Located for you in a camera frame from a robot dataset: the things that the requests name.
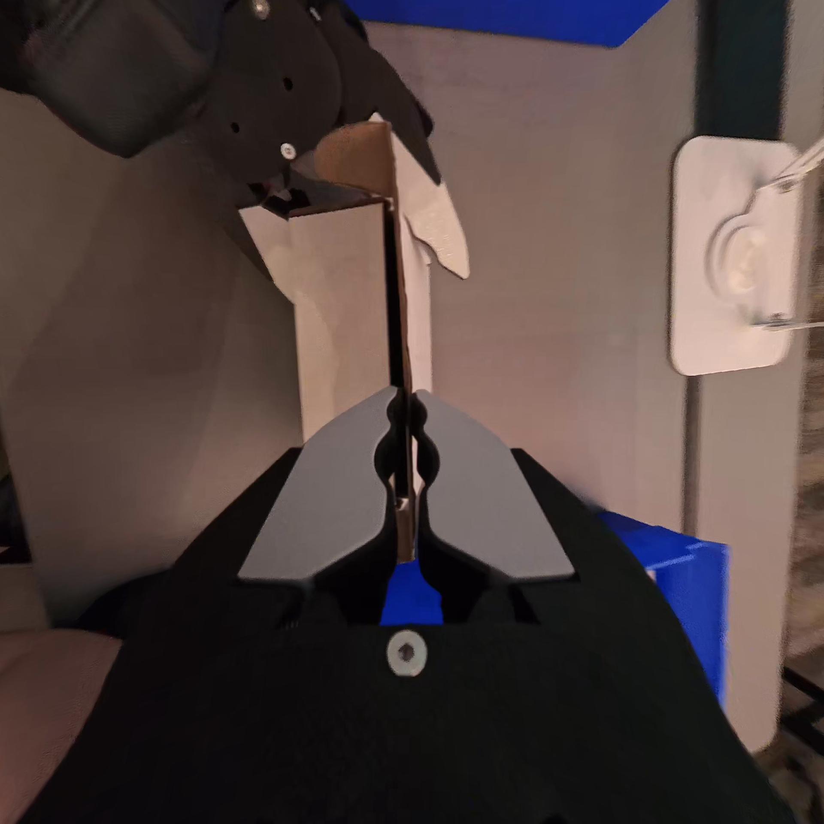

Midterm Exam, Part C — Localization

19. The blue plastic bin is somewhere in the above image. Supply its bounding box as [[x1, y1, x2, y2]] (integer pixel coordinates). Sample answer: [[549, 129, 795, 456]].
[[380, 509, 731, 709], [341, 0, 670, 49]]

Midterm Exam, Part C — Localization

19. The black mat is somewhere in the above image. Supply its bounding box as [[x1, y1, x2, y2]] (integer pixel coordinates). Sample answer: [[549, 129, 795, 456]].
[[695, 0, 791, 139]]

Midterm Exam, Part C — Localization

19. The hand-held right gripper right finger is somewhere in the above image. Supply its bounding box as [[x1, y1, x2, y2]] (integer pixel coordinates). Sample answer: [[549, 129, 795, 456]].
[[413, 388, 577, 584]]

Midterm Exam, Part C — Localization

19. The white sign stand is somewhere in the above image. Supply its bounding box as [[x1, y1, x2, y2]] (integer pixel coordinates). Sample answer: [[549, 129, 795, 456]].
[[669, 132, 824, 377]]

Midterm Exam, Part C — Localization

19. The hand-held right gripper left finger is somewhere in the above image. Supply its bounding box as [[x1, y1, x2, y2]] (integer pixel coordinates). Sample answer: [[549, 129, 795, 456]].
[[238, 385, 413, 585]]

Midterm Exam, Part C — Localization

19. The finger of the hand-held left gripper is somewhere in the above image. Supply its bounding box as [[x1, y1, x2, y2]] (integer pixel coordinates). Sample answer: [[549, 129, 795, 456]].
[[322, 0, 446, 189], [259, 154, 388, 221]]

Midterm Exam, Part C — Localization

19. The white cardboard box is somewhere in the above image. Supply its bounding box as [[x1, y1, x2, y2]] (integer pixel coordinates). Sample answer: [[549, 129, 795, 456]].
[[241, 119, 472, 562]]

